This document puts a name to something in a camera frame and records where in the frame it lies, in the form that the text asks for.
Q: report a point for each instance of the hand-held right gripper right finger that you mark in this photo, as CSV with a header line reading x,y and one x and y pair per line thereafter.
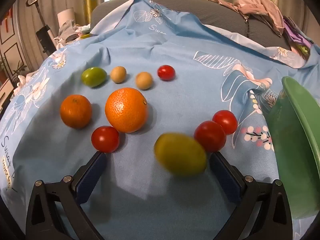
x,y
225,177

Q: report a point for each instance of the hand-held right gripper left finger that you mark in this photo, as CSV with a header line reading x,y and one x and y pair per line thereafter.
x,y
91,177

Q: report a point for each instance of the yellow-green oval fruit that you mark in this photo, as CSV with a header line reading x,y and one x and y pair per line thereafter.
x,y
180,154

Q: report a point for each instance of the green plastic basin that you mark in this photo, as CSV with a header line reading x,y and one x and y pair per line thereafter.
x,y
295,150

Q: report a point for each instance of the tan round longan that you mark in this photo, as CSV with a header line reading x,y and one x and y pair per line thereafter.
x,y
118,74
143,80

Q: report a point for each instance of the small orange tangerine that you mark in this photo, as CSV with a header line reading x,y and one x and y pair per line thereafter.
x,y
75,111

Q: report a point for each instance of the large orange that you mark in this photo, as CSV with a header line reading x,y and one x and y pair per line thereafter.
x,y
126,110

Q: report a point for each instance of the blue floral cloth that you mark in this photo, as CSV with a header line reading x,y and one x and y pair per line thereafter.
x,y
180,100

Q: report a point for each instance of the green oval tomato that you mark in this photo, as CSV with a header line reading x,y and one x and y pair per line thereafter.
x,y
93,77

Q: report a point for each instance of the small red cherry tomato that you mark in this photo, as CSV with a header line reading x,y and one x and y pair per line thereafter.
x,y
166,72

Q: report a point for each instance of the potted plant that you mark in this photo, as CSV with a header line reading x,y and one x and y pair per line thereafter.
x,y
18,71

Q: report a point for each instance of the small yellow-green object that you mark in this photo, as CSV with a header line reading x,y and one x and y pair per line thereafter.
x,y
86,35

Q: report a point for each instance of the grey and white clothes pile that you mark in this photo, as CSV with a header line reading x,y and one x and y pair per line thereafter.
x,y
68,32

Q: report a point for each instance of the black stick vacuum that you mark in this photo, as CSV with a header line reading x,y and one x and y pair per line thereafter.
x,y
45,36

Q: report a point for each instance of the purple clothes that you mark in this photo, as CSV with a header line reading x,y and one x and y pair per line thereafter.
x,y
293,33

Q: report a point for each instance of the grey sofa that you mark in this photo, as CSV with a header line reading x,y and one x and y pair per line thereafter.
x,y
225,15

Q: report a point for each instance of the white paper roll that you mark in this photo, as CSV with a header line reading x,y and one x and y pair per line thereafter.
x,y
66,16

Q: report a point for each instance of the pink clothes pile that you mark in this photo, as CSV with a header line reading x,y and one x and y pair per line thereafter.
x,y
260,7

